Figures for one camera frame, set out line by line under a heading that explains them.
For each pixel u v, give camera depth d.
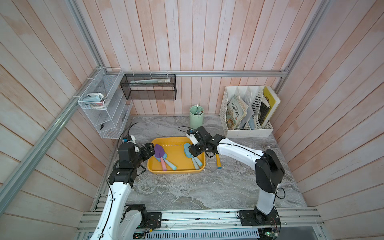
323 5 0.68
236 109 1.00
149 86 1.04
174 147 1.03
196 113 1.07
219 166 0.90
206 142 0.66
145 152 0.67
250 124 1.04
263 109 1.01
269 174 0.47
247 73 0.97
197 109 1.07
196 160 0.91
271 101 0.97
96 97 0.68
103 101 0.69
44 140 0.54
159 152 0.98
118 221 0.44
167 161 0.93
